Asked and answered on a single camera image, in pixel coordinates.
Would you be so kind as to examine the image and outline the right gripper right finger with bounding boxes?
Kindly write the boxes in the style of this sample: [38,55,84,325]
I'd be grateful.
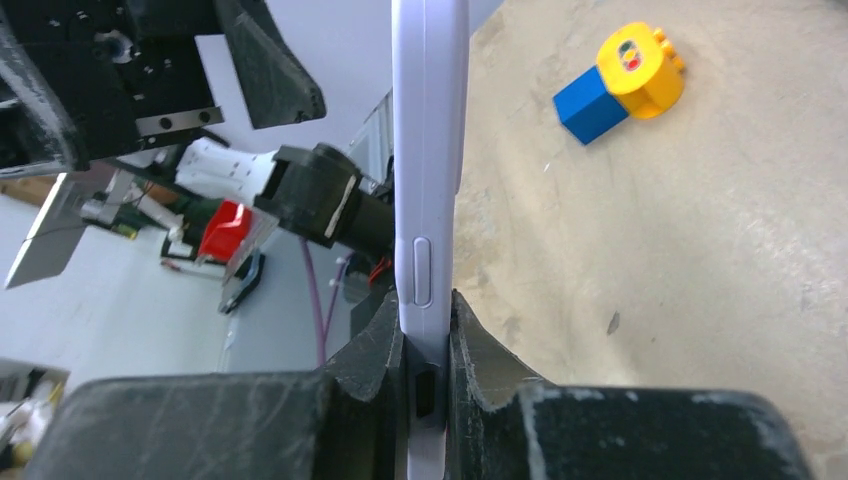
[447,293,812,479]

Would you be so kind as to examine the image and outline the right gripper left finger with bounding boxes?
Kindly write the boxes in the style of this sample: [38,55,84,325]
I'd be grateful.
[26,293,406,479]

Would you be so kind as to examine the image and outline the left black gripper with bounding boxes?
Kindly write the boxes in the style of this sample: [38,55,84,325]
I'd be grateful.
[1,0,327,178]

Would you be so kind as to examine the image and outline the lilac phone case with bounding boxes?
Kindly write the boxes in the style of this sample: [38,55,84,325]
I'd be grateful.
[391,0,470,479]

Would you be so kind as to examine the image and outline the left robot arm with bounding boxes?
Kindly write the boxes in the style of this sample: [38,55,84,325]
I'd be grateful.
[1,1,394,257]

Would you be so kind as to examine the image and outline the blue toy brick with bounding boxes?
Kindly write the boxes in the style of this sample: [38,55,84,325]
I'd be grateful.
[552,66,629,145]

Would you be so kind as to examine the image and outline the yellow toy brick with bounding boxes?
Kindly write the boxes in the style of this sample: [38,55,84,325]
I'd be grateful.
[596,22,685,119]

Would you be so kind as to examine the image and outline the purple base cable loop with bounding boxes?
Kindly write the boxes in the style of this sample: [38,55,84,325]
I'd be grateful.
[298,238,352,366]

